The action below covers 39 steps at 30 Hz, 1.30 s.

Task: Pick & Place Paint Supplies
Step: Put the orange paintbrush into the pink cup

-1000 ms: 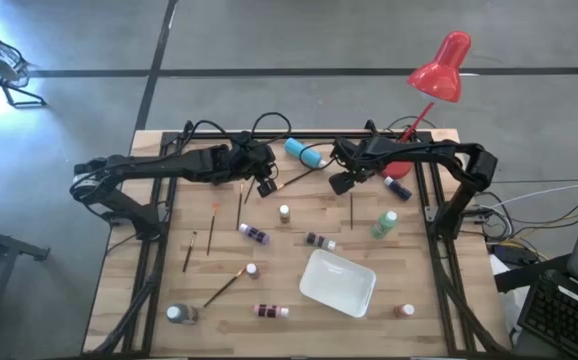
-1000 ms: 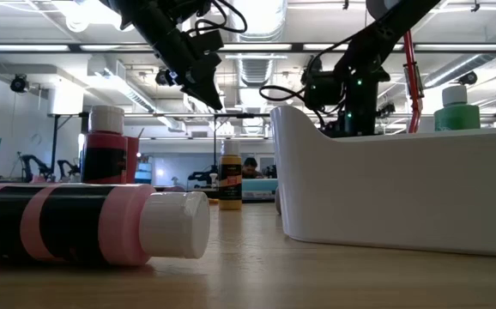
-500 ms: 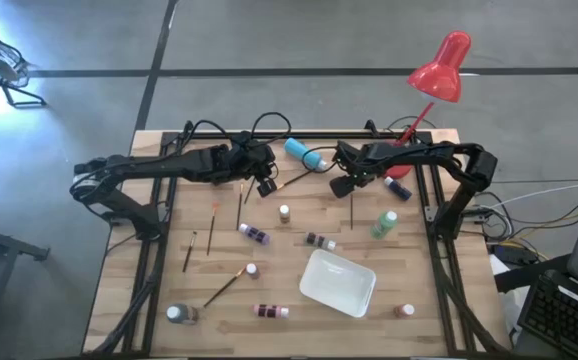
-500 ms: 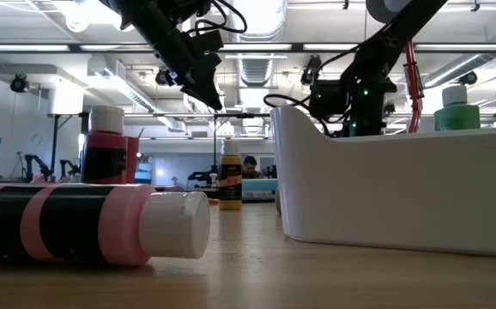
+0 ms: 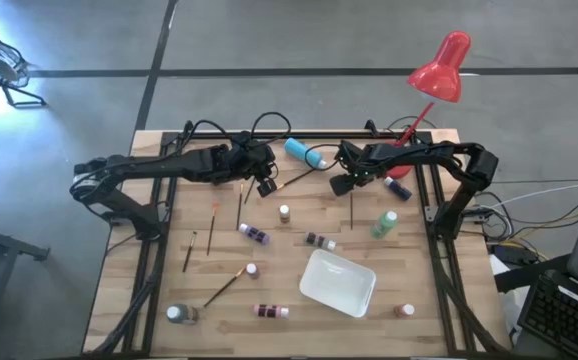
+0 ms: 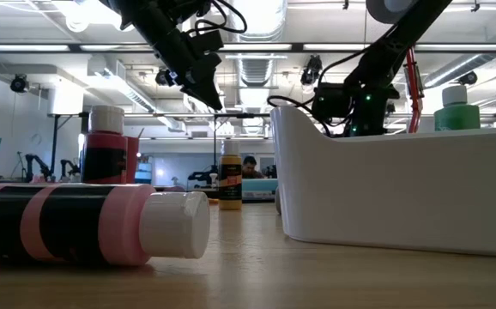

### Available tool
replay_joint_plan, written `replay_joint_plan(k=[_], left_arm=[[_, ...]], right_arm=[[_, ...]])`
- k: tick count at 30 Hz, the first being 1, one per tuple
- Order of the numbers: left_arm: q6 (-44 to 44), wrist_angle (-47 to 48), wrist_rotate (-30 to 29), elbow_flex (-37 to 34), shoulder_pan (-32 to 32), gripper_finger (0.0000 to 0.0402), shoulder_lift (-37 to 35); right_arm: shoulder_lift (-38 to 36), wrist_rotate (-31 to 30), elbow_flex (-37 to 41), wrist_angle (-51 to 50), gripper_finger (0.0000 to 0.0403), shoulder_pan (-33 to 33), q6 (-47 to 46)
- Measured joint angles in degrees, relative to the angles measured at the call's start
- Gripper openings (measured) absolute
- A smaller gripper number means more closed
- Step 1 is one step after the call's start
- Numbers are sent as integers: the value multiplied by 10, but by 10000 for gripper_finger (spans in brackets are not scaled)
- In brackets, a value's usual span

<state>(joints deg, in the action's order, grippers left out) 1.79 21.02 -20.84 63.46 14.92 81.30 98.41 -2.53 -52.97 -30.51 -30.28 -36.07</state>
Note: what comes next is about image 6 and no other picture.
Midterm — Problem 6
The green paint bottle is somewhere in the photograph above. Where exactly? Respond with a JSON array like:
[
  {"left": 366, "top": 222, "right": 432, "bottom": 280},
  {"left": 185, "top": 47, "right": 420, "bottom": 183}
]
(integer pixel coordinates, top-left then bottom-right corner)
[{"left": 433, "top": 84, "right": 481, "bottom": 132}]

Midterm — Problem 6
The background black rig frame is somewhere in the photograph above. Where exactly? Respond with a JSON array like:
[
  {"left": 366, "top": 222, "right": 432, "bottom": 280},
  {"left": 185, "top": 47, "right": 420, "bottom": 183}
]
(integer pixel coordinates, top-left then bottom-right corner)
[{"left": 45, "top": 111, "right": 275, "bottom": 190}]

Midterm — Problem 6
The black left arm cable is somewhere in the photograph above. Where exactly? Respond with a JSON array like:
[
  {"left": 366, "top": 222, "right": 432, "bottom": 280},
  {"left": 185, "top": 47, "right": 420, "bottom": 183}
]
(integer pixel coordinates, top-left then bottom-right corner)
[{"left": 186, "top": 0, "right": 248, "bottom": 36}]

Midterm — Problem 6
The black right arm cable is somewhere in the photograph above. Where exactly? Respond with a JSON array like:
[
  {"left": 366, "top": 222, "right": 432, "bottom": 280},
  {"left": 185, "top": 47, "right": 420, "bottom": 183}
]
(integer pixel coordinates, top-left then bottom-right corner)
[{"left": 267, "top": 94, "right": 333, "bottom": 137}]

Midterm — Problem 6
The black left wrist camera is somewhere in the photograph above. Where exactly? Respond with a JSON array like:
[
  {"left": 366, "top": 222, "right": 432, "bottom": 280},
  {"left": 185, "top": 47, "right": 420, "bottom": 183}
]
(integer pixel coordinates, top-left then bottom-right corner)
[{"left": 196, "top": 29, "right": 225, "bottom": 55}]

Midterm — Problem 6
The background blue screen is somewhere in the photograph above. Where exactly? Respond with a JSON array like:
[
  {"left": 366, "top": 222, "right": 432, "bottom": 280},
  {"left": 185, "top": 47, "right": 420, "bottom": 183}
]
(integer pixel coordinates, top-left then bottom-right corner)
[{"left": 136, "top": 161, "right": 154, "bottom": 185}]

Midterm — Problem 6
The pink-red plastic cup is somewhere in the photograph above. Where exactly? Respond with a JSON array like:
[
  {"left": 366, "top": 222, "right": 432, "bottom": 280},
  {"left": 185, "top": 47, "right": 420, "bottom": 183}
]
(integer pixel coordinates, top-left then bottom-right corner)
[{"left": 125, "top": 136, "right": 142, "bottom": 185}]

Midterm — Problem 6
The red paint bottle black label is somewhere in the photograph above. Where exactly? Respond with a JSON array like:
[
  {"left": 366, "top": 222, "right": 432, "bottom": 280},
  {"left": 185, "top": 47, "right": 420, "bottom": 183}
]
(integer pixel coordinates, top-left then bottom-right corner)
[{"left": 80, "top": 105, "right": 128, "bottom": 185}]

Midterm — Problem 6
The pink paint bottle black label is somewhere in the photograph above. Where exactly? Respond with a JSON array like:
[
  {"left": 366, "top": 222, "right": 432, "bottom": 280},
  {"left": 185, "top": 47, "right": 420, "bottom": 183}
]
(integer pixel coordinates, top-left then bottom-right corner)
[{"left": 0, "top": 183, "right": 211, "bottom": 267}]

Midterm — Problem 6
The yellow paint bottle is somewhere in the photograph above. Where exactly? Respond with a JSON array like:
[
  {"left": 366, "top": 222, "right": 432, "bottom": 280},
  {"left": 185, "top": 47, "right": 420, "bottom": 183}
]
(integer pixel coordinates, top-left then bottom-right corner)
[{"left": 218, "top": 140, "right": 244, "bottom": 211}]

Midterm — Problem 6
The person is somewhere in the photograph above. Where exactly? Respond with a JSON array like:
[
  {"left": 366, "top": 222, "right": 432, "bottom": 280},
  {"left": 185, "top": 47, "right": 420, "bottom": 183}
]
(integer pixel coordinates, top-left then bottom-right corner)
[{"left": 241, "top": 154, "right": 268, "bottom": 180}]

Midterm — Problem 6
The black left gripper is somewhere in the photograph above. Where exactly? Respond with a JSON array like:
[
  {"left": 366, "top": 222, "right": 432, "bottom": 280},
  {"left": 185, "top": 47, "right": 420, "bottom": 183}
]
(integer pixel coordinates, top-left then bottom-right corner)
[{"left": 151, "top": 25, "right": 224, "bottom": 111}]

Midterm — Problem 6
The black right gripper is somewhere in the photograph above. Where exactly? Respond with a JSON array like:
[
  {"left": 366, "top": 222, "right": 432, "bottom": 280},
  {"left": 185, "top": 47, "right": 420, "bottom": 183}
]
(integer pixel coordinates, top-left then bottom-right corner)
[{"left": 312, "top": 83, "right": 354, "bottom": 124}]

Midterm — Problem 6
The white plastic bin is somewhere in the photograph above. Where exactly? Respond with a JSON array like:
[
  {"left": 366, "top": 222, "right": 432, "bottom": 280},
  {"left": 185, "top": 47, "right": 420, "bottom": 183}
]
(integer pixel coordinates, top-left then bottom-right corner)
[{"left": 269, "top": 105, "right": 496, "bottom": 258}]

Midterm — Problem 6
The black ceiling spotlight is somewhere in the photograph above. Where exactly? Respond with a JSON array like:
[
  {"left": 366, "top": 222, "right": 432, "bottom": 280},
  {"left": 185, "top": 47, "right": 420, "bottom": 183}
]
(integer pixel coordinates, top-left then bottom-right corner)
[
  {"left": 154, "top": 67, "right": 175, "bottom": 87},
  {"left": 459, "top": 70, "right": 479, "bottom": 87},
  {"left": 9, "top": 73, "right": 30, "bottom": 94},
  {"left": 299, "top": 54, "right": 324, "bottom": 87}
]

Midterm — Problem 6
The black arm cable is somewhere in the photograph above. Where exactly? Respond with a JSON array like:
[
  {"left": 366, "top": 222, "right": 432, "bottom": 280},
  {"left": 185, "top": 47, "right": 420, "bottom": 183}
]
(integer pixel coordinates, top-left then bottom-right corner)
[
  {"left": 267, "top": 94, "right": 333, "bottom": 137},
  {"left": 186, "top": 0, "right": 248, "bottom": 36}
]

